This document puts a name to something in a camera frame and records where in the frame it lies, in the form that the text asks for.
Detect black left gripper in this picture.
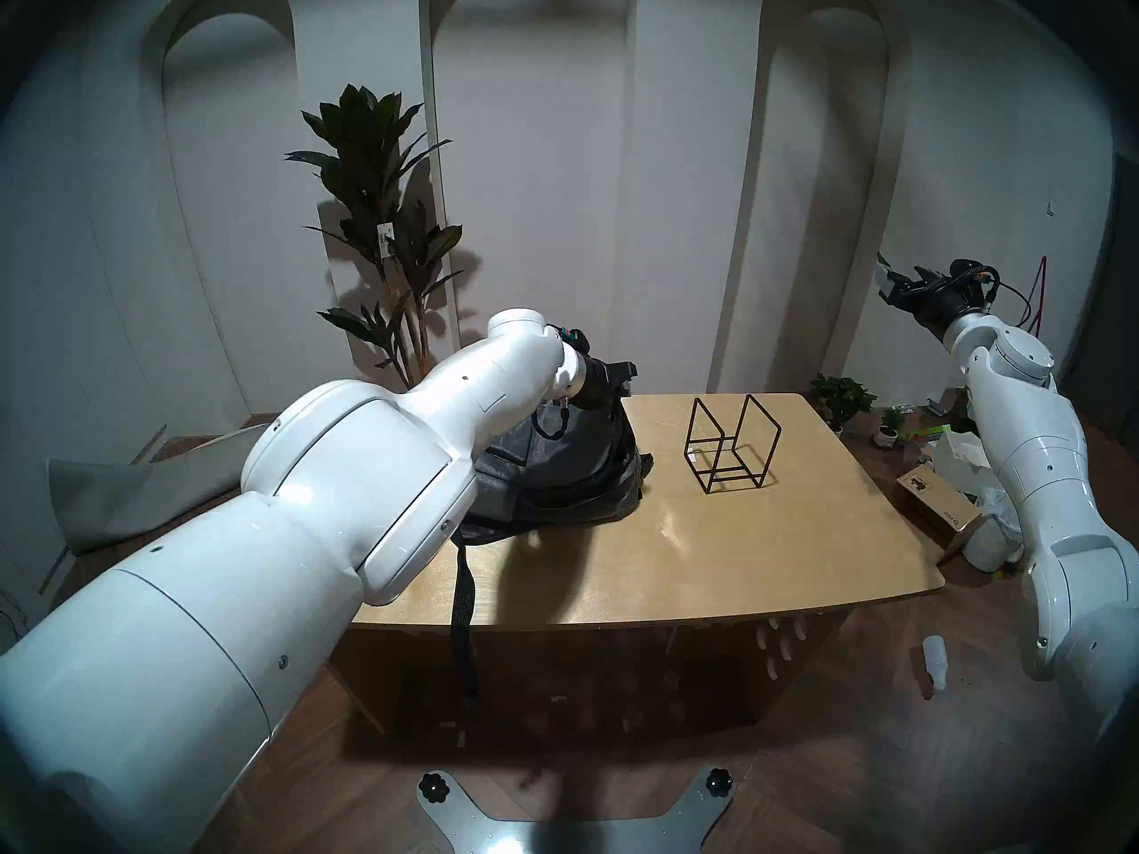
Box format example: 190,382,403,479
572,354,642,411

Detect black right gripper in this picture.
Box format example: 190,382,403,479
876,253,971,328

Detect grey and black backpack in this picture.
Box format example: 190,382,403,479
449,390,655,702

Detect white trash bag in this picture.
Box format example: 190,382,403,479
961,487,1024,573

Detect small bushy potted plant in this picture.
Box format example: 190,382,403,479
810,374,877,435

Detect white tissue box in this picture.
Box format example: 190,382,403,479
930,430,998,493

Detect dark door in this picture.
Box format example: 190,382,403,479
1068,149,1139,435

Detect brown cardboard box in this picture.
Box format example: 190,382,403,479
894,465,984,551

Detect tall dark green potted plant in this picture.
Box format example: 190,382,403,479
285,85,465,395

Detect black wire book stand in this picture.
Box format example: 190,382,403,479
683,394,782,495

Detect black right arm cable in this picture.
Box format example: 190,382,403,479
979,270,1038,333

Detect grey metal base plate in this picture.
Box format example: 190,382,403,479
418,769,735,854

